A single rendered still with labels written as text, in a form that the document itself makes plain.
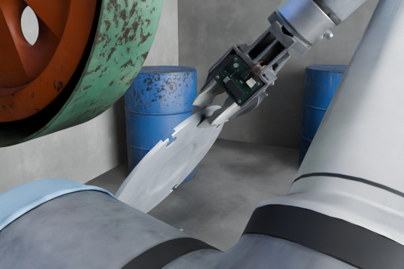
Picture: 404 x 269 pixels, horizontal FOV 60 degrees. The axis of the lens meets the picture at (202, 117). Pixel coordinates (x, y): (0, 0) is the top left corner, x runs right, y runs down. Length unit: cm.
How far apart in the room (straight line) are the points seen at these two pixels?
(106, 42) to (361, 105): 54
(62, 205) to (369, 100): 16
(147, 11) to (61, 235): 59
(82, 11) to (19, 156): 189
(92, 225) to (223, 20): 362
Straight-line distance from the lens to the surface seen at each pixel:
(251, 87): 48
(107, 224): 18
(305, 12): 47
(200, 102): 56
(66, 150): 278
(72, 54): 73
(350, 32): 349
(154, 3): 74
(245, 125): 380
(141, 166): 52
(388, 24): 22
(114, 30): 66
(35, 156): 260
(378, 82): 18
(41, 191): 23
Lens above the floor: 118
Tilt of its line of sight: 14 degrees down
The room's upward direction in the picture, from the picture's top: straight up
